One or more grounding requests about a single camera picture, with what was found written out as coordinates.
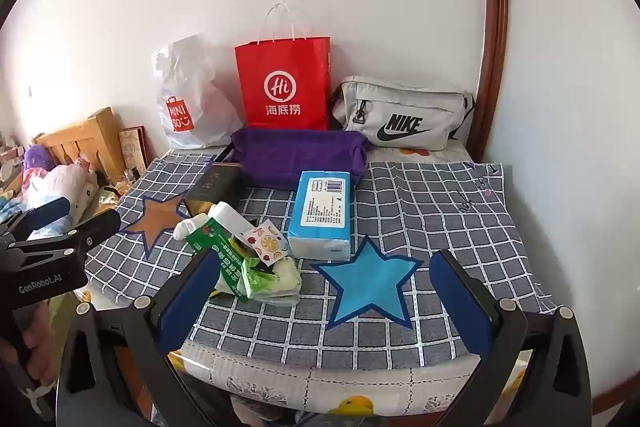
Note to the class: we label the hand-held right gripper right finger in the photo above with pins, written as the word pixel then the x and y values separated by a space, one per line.
pixel 460 307

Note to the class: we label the white plastic shopping bag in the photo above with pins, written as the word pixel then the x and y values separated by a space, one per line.
pixel 190 82

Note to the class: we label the fruit print packet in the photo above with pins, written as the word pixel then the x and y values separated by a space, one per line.
pixel 267 244

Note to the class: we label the green tissue packet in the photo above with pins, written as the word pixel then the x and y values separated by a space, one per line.
pixel 270 282

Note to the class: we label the wooden door frame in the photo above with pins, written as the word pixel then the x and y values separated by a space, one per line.
pixel 492 32

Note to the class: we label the blue tissue pack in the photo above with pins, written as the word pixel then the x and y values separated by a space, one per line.
pixel 320 207

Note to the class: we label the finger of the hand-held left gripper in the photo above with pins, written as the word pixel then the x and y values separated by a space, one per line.
pixel 47 213
pixel 90 232

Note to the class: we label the grey waist bag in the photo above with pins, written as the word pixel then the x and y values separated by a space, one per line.
pixel 400 107

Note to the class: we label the person's left hand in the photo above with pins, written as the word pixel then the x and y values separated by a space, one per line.
pixel 40 342

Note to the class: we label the patterned book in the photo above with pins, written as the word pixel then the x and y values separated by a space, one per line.
pixel 132 149

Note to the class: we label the purple plush toy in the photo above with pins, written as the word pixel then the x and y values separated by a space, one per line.
pixel 37 159

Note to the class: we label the grey checked blanket with stars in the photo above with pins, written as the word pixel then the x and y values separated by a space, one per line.
pixel 400 217

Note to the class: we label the red paper bag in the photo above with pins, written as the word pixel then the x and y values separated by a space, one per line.
pixel 280 67

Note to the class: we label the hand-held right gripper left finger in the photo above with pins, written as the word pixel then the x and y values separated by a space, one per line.
pixel 190 297

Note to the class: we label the wooden headboard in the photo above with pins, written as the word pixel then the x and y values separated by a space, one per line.
pixel 100 132

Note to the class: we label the purple towel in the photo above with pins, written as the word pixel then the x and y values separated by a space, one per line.
pixel 290 157

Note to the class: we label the pink floral quilt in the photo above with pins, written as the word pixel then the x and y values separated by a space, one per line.
pixel 55 187

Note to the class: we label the dark green tin box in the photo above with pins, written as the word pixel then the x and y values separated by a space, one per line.
pixel 212 187

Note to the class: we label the green and white package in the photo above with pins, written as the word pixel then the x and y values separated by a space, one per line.
pixel 220 244

